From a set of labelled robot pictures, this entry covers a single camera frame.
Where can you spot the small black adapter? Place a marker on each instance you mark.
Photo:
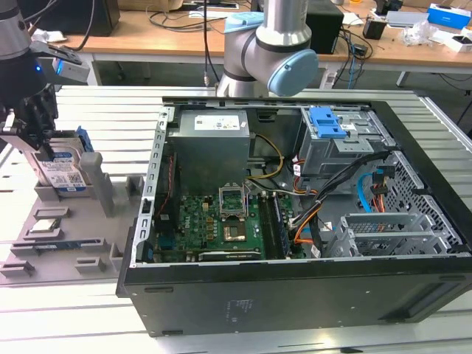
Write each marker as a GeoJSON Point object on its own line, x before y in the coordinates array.
{"type": "Point", "coordinates": [360, 49]}

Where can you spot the green motherboard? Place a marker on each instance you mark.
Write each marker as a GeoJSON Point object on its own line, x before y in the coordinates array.
{"type": "Point", "coordinates": [195, 225]}

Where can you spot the grey parts rack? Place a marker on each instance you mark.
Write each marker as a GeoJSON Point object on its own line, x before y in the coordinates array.
{"type": "Point", "coordinates": [73, 221]}

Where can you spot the brown cardboard box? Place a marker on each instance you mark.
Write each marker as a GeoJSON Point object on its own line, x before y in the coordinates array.
{"type": "Point", "coordinates": [147, 4]}

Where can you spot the empty RAM slot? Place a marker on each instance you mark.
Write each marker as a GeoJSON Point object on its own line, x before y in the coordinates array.
{"type": "Point", "coordinates": [266, 228]}

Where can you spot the thin metal locking lever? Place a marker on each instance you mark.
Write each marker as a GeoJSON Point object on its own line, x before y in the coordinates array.
{"type": "Point", "coordinates": [248, 191]}

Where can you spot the blue RAM stick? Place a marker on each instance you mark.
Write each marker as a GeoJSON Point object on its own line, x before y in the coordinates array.
{"type": "Point", "coordinates": [73, 244]}

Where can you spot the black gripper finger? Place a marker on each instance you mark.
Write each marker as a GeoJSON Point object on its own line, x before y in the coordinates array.
{"type": "Point", "coordinates": [31, 125]}
{"type": "Point", "coordinates": [47, 118]}

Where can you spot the grey metal drive cage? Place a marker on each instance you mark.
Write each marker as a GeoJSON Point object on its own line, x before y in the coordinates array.
{"type": "Point", "coordinates": [324, 158]}

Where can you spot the grey power supply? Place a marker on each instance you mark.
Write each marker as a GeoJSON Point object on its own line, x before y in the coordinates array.
{"type": "Point", "coordinates": [210, 155]}

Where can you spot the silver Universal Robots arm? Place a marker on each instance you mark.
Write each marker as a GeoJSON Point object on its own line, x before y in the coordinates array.
{"type": "Point", "coordinates": [284, 22]}

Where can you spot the crumpled white paper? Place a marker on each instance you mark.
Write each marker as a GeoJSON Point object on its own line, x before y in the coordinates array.
{"type": "Point", "coordinates": [51, 36]}

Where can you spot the clear plastic wrap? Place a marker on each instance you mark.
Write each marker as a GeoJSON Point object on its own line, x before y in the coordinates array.
{"type": "Point", "coordinates": [416, 35]}

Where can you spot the large black box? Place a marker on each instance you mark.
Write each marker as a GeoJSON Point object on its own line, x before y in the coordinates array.
{"type": "Point", "coordinates": [103, 18]}

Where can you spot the flat grey device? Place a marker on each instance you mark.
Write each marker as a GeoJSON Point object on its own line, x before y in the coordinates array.
{"type": "Point", "coordinates": [405, 18]}

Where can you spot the CPU with silver top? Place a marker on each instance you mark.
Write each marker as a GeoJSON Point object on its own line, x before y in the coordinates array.
{"type": "Point", "coordinates": [44, 225]}

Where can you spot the white box with phone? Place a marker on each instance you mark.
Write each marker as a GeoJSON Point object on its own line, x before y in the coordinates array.
{"type": "Point", "coordinates": [448, 42]}

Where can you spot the wooden desk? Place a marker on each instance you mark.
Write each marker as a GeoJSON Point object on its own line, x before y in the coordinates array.
{"type": "Point", "coordinates": [155, 40]}

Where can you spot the white power strip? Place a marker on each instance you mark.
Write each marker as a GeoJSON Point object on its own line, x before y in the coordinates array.
{"type": "Point", "coordinates": [328, 79]}

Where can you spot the white tablet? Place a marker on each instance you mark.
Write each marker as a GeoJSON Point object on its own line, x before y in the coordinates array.
{"type": "Point", "coordinates": [206, 14]}

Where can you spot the black open PC case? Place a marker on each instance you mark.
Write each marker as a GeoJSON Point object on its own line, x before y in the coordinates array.
{"type": "Point", "coordinates": [295, 302]}

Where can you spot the blue cardboard box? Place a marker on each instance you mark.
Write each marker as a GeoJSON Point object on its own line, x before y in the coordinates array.
{"type": "Point", "coordinates": [448, 16]}

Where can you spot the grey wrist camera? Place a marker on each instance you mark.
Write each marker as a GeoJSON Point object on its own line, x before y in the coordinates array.
{"type": "Point", "coordinates": [70, 70]}

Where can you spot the blue plastic latch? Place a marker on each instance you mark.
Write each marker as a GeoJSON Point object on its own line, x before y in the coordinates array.
{"type": "Point", "coordinates": [324, 125]}

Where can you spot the grey metal disk bay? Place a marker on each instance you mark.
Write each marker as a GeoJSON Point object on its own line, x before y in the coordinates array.
{"type": "Point", "coordinates": [383, 221]}

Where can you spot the CPU socket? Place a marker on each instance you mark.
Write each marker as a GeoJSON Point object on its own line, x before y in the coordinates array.
{"type": "Point", "coordinates": [233, 233]}

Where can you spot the RAM stick in slot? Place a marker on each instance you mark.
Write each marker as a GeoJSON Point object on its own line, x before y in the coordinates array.
{"type": "Point", "coordinates": [281, 228]}

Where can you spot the grey camera bracket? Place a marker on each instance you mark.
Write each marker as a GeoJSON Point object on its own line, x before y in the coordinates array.
{"type": "Point", "coordinates": [11, 129]}

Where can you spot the hard disk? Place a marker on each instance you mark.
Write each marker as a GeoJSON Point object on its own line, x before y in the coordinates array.
{"type": "Point", "coordinates": [66, 173]}

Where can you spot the black graphics card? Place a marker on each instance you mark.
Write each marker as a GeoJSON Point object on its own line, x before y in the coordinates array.
{"type": "Point", "coordinates": [228, 256]}

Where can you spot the black speaker box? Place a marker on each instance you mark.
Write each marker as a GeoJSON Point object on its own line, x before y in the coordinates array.
{"type": "Point", "coordinates": [326, 33]}

